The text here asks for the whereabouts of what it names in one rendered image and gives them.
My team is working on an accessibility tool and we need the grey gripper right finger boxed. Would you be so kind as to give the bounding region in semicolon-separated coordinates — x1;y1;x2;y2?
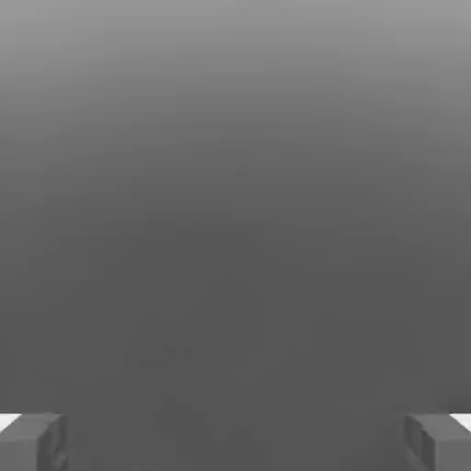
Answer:
402;412;471;471

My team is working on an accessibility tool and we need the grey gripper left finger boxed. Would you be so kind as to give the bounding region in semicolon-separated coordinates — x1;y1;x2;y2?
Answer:
0;412;70;471

